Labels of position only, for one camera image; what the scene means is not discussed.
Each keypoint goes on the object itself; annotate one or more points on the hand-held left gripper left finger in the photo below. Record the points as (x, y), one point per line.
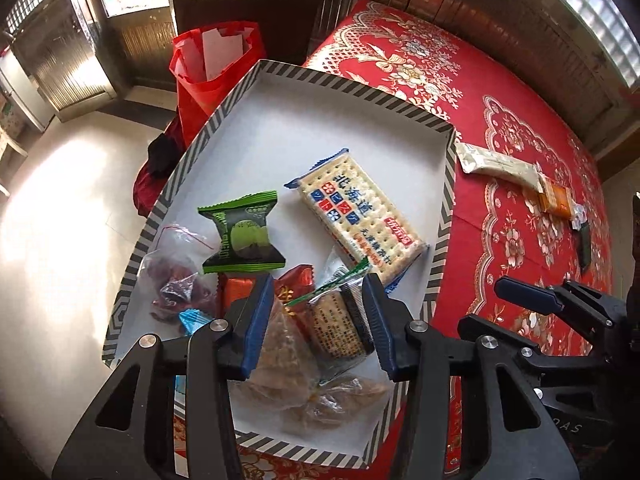
(257, 330)

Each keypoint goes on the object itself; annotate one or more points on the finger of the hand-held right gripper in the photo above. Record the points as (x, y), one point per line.
(525, 294)
(515, 342)

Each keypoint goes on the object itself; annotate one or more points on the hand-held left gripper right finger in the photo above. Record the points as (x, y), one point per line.
(377, 330)

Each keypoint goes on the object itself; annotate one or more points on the clear bag of brown pastry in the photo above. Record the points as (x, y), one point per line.
(340, 402)
(285, 355)

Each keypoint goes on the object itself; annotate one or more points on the green-edged clear biscuit packet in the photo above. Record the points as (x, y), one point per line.
(335, 330)

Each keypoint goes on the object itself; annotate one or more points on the clear bag of red dates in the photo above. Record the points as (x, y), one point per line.
(175, 285)

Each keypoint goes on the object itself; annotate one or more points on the blue white cracker packet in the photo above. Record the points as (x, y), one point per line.
(350, 210)

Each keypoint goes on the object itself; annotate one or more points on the striped white cardboard box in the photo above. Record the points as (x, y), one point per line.
(280, 125)

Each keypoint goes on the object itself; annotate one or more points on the orange foil snack packet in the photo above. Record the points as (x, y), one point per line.
(237, 290)

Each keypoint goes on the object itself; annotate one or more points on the red brown snack packet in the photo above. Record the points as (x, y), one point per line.
(295, 285)

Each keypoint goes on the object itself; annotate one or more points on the light blue snack packet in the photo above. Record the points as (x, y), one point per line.
(192, 321)

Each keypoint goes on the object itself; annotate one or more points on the dark green snack packet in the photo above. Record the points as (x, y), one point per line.
(585, 247)

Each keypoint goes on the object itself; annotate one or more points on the small silver wrapper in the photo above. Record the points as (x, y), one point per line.
(578, 217)

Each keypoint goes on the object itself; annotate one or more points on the long beige snack packet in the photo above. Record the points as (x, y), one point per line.
(500, 165)

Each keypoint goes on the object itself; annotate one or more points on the dark red cloth bundle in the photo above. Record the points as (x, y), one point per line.
(155, 180)

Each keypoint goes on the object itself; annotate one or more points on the red floral tablecloth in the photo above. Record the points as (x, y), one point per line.
(500, 90)

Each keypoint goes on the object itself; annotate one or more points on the red paper bag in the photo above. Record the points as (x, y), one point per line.
(200, 100)

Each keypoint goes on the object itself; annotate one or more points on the dark wooden bench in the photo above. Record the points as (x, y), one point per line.
(500, 25)

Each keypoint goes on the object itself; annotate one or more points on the barred window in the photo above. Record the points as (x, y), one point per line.
(590, 10)

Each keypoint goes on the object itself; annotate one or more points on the white chair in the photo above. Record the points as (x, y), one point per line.
(7, 142)

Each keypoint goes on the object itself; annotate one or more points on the metal security door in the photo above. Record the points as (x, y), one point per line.
(65, 60)

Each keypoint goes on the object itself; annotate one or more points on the grey refrigerator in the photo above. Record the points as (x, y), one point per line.
(20, 95)

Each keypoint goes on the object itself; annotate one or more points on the glass panel door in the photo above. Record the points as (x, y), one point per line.
(135, 10)

